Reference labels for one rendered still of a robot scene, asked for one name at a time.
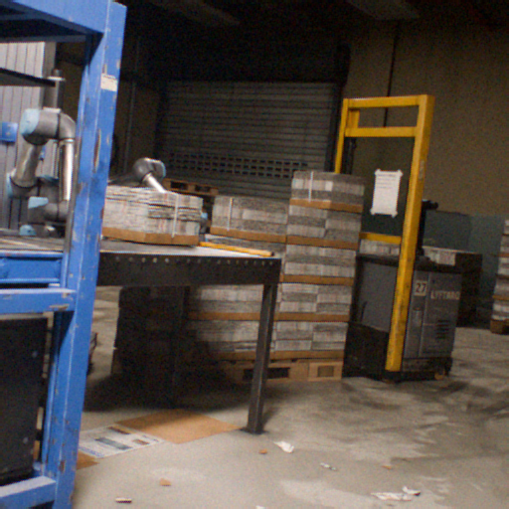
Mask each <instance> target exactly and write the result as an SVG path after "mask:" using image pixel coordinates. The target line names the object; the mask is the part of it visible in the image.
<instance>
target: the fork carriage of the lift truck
mask: <svg viewBox="0 0 509 509"><path fill-rule="evenodd" d="M343 322H346V323H348V327H347V332H346V335H345V337H346V338H345V344H344V345H345V346H344V349H345V350H344V356H343V357H342V358H343V364H353V365H356V366H360V371H362V372H365V373H369V374H372V375H375V376H377V375H381V369H382V361H383V353H384V344H385V336H387V330H385V328H381V327H377V326H373V325H369V324H364V323H360V322H356V321H352V320H348V321H343Z"/></svg>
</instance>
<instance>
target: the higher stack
mask: <svg viewBox="0 0 509 509"><path fill-rule="evenodd" d="M364 185H365V179H364V177H360V176H354V175H347V174H341V173H332V172H315V171H314V172H313V171H312V172H309V171H295V173H294V180H293V184H291V195H290V196H291V199H296V200H308V203H309V201H321V202H333V203H340V204H348V205H356V206H362V205H363V198H364V195H363V191H364ZM315 209H321V210H326V212H327V213H326V220H325V225H324V229H325V230H324V234H323V236H324V237H323V240H328V241H339V242H351V243H358V240H359V238H358V237H359V232H360V226H361V224H359V223H361V215H360V214H355V213H359V212H351V211H342V210H334V209H324V208H315ZM346 212H347V213H346ZM355 226H356V227H355ZM321 248H322V252H321V261H320V265H321V273H320V275H319V276H321V277H336V278H351V279H353V278H354V274H355V271H354V270H355V268H353V267H355V258H354V257H355V256H356V251H353V250H354V249H343V248H332V247H321ZM313 284H317V285H319V288H318V294H317V297H316V298H317V300H316V303H317V304H316V306H315V307H316V312H315V314H333V315H347V314H348V312H350V308H351V307H348V306H350V304H351V302H352V301H351V300H352V298H351V297H352V295H351V294H352V293H351V290H352V286H347V285H342V284H324V283H313ZM312 322H313V338H312V342H310V344H312V345H310V352H322V351H344V350H345V349H344V346H345V345H344V344H345V338H346V337H345V335H346V332H347V327H348V323H346V322H343V321H312ZM305 359H308V363H309V365H308V373H307V381H327V380H341V373H342V365H343V358H305Z"/></svg>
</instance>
